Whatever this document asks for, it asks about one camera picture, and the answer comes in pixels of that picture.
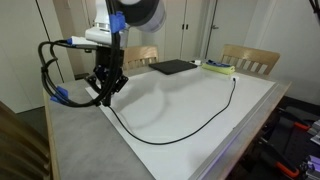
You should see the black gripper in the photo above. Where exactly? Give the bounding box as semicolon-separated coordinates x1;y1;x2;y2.
84;45;130;108

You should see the black charging cable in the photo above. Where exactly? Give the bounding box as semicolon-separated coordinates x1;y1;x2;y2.
107;79;237;146

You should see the light wooden slatted chair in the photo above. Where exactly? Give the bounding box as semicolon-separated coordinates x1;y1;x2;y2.
219;43;281;76
120;44;160;72

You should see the black flat pad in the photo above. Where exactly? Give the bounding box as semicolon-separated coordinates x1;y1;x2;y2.
148;58;198;76

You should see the large white table mat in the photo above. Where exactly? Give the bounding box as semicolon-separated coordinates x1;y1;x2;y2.
85;66;276;180

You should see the dark wooden chair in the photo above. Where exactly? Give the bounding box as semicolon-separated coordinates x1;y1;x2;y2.
0;100;53;180

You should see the blue folded cloth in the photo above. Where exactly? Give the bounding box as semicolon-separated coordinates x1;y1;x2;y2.
205;59;231;68

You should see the yellow folded cloth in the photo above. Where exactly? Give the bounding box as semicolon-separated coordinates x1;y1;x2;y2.
200;62;236;75

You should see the grey purple equipment stack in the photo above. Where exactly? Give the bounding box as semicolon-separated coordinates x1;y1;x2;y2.
308;119;320;146
299;154;320;180

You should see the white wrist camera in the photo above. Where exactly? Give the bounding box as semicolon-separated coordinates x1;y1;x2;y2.
65;35;101;51

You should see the aluminium table edge rail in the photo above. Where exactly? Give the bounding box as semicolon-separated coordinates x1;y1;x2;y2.
188;82;281;180

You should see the orange handled black clamp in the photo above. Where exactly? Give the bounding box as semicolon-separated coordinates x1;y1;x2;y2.
279;114;313;133
259;134;301;179

